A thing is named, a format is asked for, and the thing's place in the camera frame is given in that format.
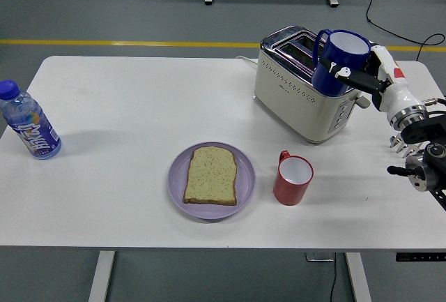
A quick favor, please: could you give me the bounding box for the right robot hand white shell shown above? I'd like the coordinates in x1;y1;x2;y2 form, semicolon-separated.
319;45;423;119

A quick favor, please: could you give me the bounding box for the blue enamel cup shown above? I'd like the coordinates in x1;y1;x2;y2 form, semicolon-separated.
311;29;372;98

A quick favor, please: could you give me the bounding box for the red enamel cup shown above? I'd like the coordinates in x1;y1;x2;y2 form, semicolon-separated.
272;149;314;206

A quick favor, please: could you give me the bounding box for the bread slice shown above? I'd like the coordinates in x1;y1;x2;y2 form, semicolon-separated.
183;146;238;207

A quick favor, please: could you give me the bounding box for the metal toast rack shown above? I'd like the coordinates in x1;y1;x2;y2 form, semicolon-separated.
389;135;424;158

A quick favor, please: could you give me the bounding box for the cream and chrome toaster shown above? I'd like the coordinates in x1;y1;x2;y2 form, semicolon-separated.
253;25;371;146

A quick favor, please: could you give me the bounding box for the black table control panel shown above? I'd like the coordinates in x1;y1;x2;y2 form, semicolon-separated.
395;252;446;263

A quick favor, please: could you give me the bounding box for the purple round plate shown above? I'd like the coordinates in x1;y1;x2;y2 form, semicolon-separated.
167;141;257;221

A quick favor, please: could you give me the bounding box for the plastic bottle blue label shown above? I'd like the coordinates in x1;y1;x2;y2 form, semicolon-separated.
0;79;63;160

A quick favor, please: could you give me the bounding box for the black floor cable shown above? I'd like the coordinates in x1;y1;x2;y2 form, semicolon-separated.
360;0;446;61

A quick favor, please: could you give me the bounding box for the white toaster cord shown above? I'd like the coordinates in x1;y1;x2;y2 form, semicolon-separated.
235;55;259;69

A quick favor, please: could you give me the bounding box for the grey bracket under table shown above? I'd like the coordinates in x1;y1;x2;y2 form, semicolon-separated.
305;252;335;263

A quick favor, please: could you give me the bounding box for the black cable under table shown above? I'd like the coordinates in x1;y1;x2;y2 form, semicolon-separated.
329;262;339;302

